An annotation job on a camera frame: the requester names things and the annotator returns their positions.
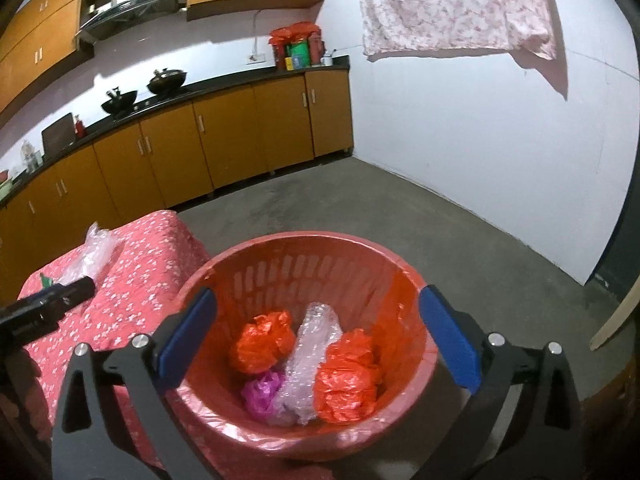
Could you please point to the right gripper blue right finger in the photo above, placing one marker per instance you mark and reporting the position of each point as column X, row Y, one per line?
column 458, row 337

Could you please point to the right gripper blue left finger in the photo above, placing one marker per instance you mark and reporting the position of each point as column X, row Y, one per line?
column 180, row 336

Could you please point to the magenta plastic bag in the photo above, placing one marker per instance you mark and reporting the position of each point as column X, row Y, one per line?
column 260, row 396

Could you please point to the large orange plastic bag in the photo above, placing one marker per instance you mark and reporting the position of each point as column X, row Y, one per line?
column 346, row 383

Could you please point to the clear bubble wrap bundle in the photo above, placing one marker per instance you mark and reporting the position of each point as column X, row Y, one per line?
column 320, row 328

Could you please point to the green plastic bag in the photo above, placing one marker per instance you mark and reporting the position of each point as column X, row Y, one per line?
column 46, row 281

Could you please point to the red floral tablecloth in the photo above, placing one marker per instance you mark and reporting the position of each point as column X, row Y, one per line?
column 155, row 256

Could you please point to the clear plastic bag left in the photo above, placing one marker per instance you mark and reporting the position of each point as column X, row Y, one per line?
column 95, row 258

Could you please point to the stacked plastic basins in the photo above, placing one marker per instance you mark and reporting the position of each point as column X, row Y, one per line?
column 5, row 185

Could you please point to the red plastic laundry basket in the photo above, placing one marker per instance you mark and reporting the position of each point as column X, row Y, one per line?
column 366, row 285

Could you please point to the clear glass jar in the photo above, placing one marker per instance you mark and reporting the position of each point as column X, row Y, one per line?
column 32, row 158

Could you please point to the dark cutting board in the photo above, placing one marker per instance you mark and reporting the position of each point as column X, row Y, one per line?
column 58, row 136

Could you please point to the red sauce bottle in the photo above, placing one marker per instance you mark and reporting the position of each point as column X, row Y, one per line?
column 80, row 129

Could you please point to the wooden lower cabinets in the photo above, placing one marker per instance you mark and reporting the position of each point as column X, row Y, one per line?
column 219, row 137

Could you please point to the black wok left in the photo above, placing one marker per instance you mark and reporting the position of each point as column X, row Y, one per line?
column 119, row 104

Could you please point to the black lidded wok right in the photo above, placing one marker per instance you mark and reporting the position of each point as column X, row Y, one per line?
column 166, row 82

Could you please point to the white mug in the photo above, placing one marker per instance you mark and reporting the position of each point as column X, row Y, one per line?
column 327, row 58

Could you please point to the steel range hood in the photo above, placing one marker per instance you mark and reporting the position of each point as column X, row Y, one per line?
column 130, row 10

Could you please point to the red covered bottle group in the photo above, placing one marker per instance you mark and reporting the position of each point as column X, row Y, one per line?
column 297, row 46

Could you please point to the pink floral hanging sheet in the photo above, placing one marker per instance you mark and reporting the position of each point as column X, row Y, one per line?
column 457, row 26

